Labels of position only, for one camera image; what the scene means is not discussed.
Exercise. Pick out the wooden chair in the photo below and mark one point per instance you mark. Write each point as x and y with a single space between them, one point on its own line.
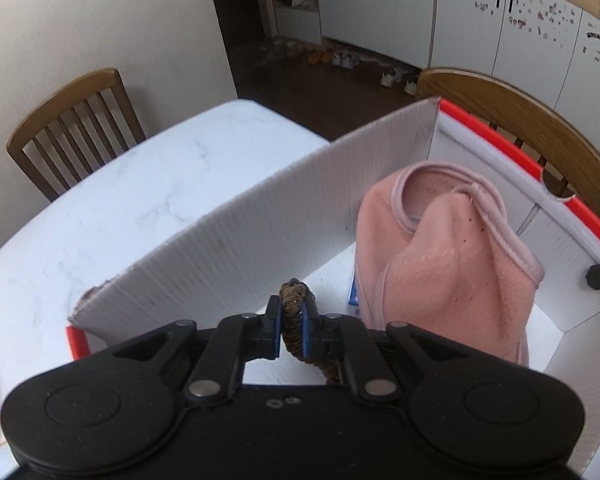
529 120
84 125

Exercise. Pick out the pink fleece garment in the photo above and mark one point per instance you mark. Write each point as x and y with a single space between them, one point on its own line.
434 249

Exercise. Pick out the wooden chair at right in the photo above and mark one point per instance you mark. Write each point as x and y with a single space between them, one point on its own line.
529 120

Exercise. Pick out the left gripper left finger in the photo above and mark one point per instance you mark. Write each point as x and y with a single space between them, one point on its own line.
237 340

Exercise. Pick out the blue small carton box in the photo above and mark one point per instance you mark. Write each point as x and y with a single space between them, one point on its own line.
353 302

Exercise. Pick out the white wall cabinet unit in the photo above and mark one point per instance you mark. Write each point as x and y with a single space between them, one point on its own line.
548 48

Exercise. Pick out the red cardboard shoe box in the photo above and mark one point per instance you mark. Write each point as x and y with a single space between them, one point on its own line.
206 219

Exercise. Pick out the wooden chair at back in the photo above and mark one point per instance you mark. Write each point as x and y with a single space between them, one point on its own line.
84 125

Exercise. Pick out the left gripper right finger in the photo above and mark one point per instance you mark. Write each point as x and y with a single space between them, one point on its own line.
345 340

